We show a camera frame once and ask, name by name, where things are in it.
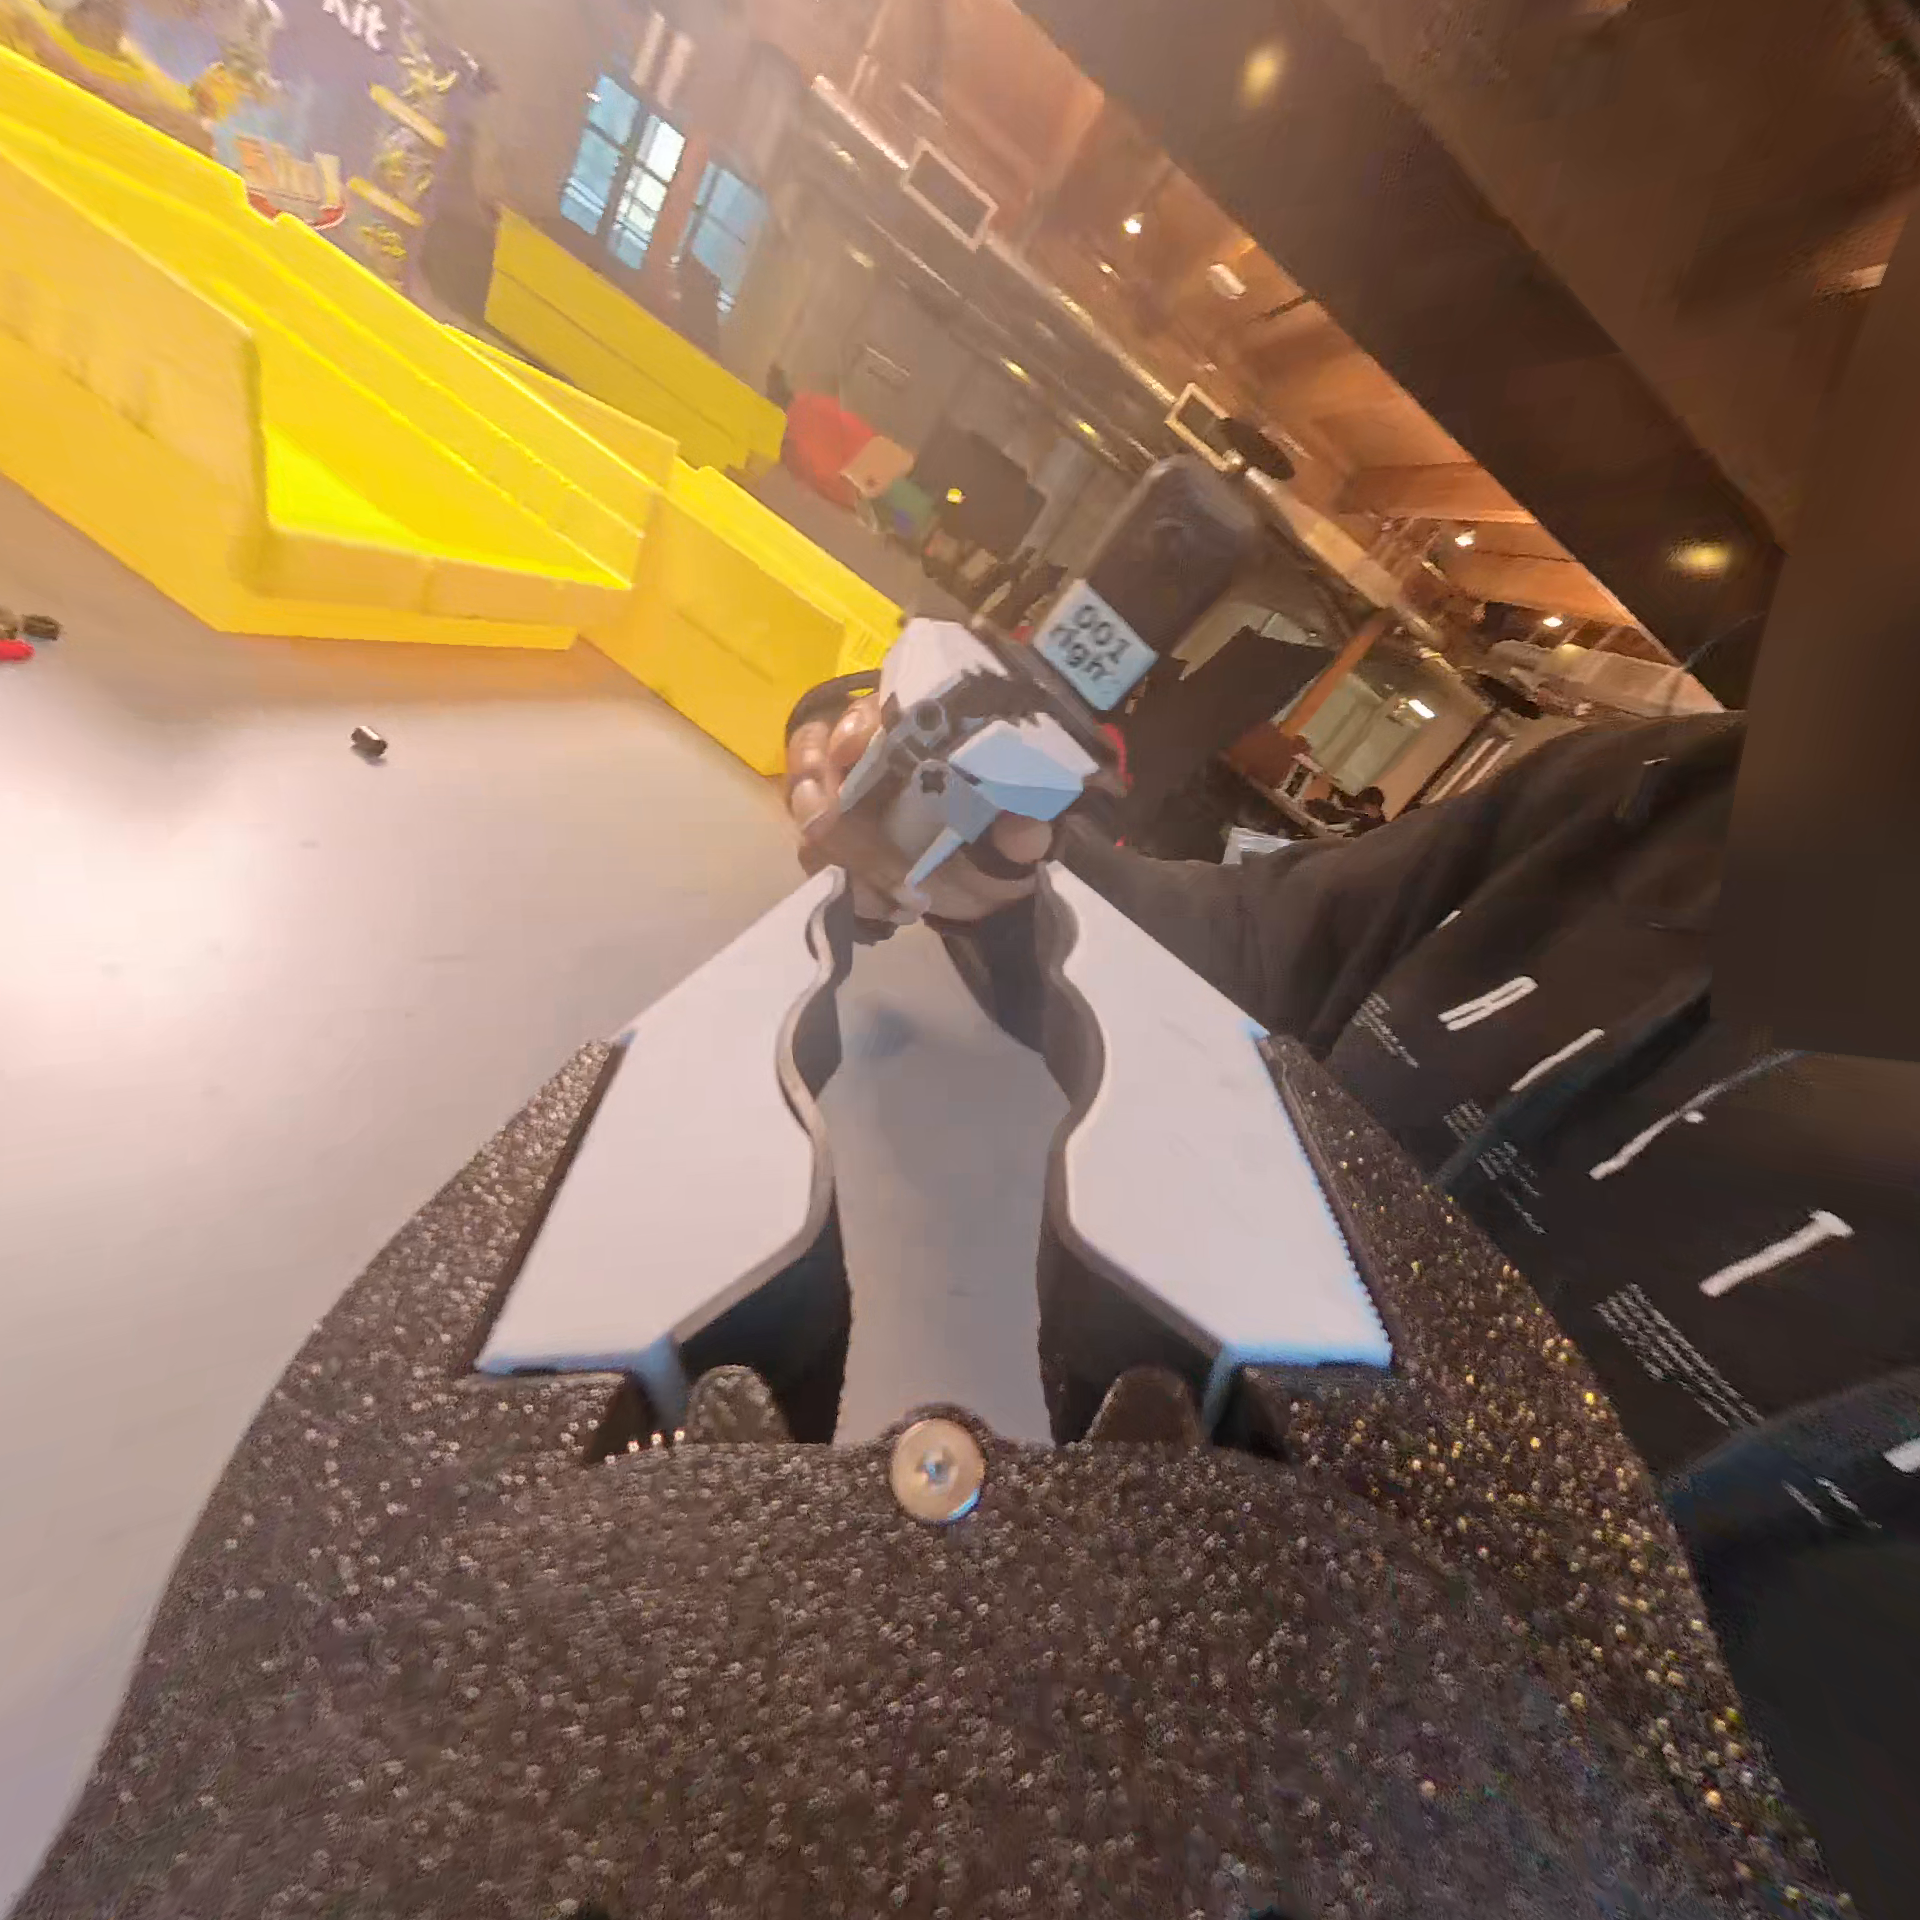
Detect person's black jacket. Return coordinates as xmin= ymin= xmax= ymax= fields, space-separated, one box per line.
xmin=1320 ymin=629 xmax=1920 ymax=1920

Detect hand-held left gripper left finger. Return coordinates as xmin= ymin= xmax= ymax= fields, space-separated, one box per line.
xmin=475 ymin=871 xmax=853 ymax=1448

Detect red beanbag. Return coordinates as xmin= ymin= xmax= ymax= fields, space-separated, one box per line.
xmin=784 ymin=389 xmax=881 ymax=514

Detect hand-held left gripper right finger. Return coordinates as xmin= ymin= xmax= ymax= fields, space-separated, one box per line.
xmin=1037 ymin=868 xmax=1395 ymax=1445

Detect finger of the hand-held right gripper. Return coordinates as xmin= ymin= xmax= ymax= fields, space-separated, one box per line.
xmin=876 ymin=621 xmax=1040 ymax=724
xmin=893 ymin=717 xmax=1107 ymax=912

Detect stacked yellow bins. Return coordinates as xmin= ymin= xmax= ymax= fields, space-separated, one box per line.
xmin=484 ymin=201 xmax=791 ymax=477

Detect grey desk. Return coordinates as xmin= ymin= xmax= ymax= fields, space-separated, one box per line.
xmin=0 ymin=477 xmax=878 ymax=1869

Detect yellow picture toy box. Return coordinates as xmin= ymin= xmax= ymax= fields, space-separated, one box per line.
xmin=44 ymin=0 xmax=499 ymax=291

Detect person's right hand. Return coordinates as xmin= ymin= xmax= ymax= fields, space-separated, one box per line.
xmin=782 ymin=683 xmax=1054 ymax=933

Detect yellow plastic bin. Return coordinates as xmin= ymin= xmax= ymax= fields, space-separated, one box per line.
xmin=0 ymin=42 xmax=680 ymax=656
xmin=582 ymin=454 xmax=912 ymax=783

